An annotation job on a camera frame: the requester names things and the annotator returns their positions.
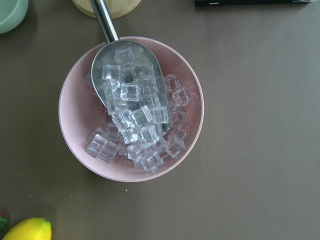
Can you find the metal ice scoop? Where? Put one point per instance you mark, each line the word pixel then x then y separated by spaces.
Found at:
pixel 106 55

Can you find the pink bowl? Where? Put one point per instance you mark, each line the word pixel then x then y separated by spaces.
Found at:
pixel 80 114

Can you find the lemon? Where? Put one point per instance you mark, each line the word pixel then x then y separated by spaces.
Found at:
pixel 36 228

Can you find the green bowl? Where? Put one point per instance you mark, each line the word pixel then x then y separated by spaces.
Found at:
pixel 12 13

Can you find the red strawberry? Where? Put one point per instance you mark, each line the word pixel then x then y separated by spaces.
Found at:
pixel 3 222

